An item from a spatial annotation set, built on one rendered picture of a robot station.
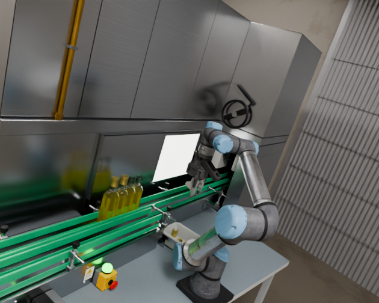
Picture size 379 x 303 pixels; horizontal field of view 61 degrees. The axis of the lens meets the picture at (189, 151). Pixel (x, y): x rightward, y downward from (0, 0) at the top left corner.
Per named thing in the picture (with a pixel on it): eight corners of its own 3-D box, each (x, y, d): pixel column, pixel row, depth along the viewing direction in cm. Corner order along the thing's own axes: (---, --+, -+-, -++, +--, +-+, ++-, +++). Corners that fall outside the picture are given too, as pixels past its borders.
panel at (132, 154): (184, 173, 236) (198, 130, 227) (187, 175, 235) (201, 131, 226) (85, 197, 160) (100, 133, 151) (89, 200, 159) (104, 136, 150)
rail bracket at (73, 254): (71, 267, 127) (78, 238, 123) (83, 278, 124) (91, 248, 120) (62, 271, 124) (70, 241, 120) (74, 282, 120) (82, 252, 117)
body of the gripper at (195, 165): (193, 171, 159) (200, 149, 156) (207, 178, 155) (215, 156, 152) (184, 173, 153) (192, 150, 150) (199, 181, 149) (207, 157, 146)
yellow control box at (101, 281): (103, 276, 145) (107, 263, 143) (115, 286, 142) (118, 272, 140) (91, 283, 139) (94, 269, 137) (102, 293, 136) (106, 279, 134)
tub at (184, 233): (172, 232, 197) (177, 220, 195) (203, 252, 187) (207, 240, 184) (155, 241, 183) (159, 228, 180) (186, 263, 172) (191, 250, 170)
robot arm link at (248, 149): (296, 234, 114) (259, 134, 145) (271, 232, 109) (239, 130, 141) (277, 249, 121) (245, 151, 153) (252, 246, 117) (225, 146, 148)
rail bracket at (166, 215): (150, 216, 181) (156, 196, 178) (173, 231, 173) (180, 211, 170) (147, 217, 179) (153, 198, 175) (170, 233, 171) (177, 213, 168)
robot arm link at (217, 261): (226, 279, 149) (236, 254, 146) (201, 278, 144) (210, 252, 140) (216, 263, 159) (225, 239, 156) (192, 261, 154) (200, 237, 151)
